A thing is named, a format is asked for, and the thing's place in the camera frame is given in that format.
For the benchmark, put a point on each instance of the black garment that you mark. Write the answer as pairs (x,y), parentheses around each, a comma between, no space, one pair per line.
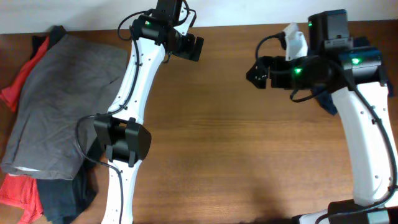
(71,186)

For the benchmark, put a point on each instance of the red garment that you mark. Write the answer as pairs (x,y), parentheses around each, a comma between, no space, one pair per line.
(21,191)

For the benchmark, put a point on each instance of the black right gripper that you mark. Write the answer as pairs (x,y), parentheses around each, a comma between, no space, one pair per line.
(277,63)

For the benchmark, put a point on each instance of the grey shorts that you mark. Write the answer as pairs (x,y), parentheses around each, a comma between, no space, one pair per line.
(22,155)

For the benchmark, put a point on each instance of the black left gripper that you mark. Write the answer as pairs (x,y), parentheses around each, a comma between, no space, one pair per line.
(186,50)

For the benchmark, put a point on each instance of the navy blue shorts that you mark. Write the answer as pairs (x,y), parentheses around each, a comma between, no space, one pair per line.
(325,100)

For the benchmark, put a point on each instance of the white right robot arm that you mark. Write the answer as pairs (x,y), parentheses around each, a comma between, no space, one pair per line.
(327,60)

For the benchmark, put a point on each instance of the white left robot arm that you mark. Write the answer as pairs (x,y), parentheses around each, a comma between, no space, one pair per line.
(155,35)

